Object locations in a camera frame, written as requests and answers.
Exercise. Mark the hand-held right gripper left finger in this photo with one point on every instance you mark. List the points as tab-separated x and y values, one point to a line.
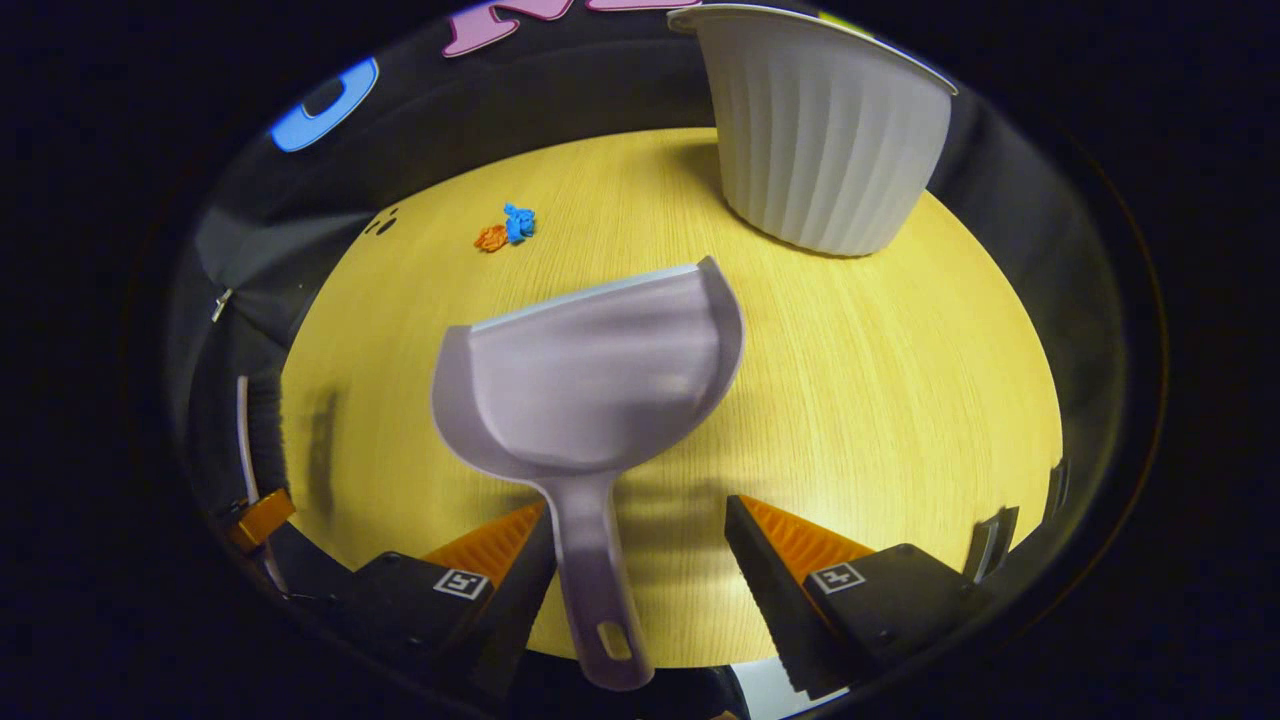
520	600

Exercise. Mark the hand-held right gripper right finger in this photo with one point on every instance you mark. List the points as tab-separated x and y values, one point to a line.
760	590

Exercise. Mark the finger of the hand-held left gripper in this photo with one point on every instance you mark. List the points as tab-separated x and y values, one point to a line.
262	520

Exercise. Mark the small pink broom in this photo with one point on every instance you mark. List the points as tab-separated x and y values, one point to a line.
250	440

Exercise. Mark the pink dustpan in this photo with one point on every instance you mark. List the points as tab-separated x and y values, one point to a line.
590	390

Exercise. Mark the orange paper scrap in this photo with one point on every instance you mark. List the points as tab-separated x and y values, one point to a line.
490	238

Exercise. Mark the blue paper scrap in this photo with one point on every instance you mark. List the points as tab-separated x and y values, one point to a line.
519	223

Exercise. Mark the white ribbed garbage bin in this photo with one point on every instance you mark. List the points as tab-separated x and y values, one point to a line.
830	150

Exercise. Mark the wooden desktop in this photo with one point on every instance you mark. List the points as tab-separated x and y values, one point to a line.
880	400

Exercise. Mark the white cloth clip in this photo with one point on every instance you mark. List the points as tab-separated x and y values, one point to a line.
221	304

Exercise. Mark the black desk edge bracket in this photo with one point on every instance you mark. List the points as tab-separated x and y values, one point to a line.
1057	490
992	545

